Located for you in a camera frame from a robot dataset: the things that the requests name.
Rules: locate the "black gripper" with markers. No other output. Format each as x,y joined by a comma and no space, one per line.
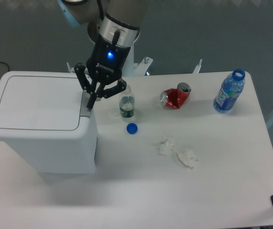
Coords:
105,66

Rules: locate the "white push-top trash can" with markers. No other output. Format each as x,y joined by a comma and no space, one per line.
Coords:
44,119

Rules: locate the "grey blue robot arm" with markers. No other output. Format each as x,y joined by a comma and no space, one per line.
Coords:
120,22

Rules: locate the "crushed red soda can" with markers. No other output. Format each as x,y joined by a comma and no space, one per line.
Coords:
175,97

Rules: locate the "clear green-label plastic bottle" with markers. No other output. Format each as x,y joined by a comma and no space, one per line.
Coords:
126,103

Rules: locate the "white bottle cap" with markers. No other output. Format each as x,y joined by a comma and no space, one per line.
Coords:
114,112

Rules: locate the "blue bottle cap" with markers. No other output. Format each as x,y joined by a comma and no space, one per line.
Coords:
132,128

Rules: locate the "crumpled white tissue left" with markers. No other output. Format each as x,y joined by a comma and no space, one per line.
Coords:
166,146

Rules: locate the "crumpled white tissue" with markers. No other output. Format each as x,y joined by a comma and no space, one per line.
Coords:
166,146
187,158

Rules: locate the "crumpled white tissue right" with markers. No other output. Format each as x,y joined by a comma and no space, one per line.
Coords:
187,158

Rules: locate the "blue plastic drink bottle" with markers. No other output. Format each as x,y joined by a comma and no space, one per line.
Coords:
231,88

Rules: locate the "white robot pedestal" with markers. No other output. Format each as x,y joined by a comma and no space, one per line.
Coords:
130,67

